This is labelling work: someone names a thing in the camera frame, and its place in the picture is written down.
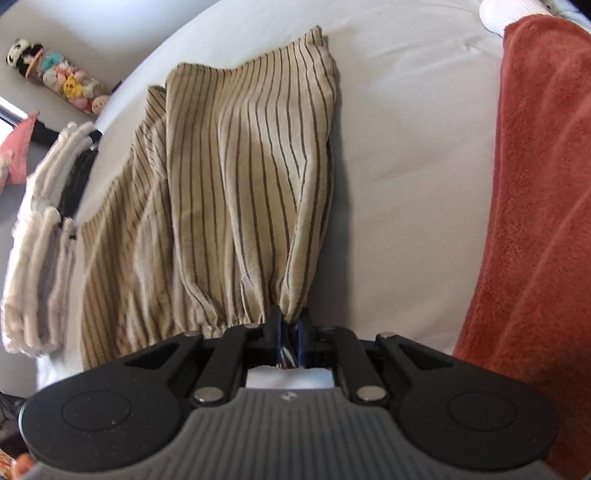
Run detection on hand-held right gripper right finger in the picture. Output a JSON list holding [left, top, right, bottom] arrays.
[[297, 308, 456, 408]]

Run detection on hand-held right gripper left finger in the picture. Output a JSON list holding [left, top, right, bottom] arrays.
[[123, 307, 284, 408]]

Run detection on tan striped pants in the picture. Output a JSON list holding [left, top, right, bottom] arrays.
[[78, 25, 340, 371]]

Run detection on stack of white folded clothes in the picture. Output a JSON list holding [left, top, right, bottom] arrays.
[[0, 121, 103, 358]]

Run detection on white bed sheet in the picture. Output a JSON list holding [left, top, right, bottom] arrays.
[[34, 0, 509, 402]]

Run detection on black folded garment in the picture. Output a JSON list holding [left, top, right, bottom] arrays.
[[58, 130, 103, 219]]

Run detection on rust orange fleece blanket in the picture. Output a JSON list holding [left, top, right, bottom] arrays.
[[452, 16, 591, 480]]

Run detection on pink cloth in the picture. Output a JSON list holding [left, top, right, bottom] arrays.
[[0, 112, 40, 186]]

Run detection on clear tube of plush toys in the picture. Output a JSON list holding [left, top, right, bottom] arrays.
[[7, 39, 112, 114]]

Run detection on panda plush toy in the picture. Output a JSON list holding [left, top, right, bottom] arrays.
[[6, 39, 45, 77]]

